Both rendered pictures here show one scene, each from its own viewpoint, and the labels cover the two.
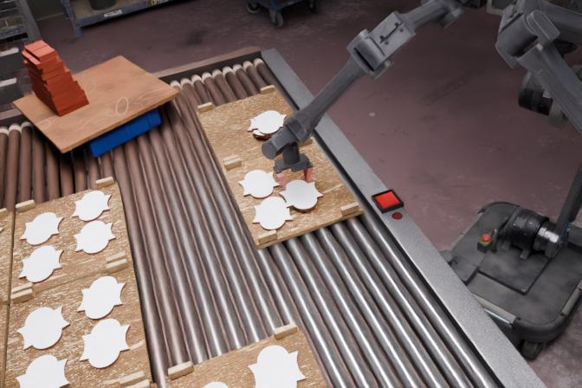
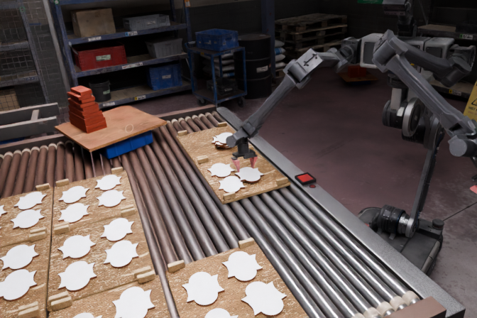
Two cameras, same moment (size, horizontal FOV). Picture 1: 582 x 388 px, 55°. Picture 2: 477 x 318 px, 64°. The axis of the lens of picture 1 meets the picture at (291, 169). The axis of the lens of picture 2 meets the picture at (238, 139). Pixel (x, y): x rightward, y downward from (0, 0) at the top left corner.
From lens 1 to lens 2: 0.42 m
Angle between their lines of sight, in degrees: 15
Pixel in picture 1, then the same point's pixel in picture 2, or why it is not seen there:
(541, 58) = (399, 62)
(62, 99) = (91, 121)
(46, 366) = (79, 267)
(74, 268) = (97, 215)
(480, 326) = (373, 240)
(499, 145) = (366, 181)
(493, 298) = not seen: hidden behind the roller
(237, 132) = (204, 145)
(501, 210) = (373, 211)
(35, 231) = (69, 196)
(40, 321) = (74, 243)
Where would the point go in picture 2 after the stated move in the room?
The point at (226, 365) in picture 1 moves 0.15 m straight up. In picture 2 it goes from (206, 263) to (202, 229)
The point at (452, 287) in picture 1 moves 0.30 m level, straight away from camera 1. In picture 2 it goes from (353, 221) to (353, 183)
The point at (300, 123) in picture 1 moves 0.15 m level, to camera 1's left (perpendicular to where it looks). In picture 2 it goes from (251, 123) to (219, 126)
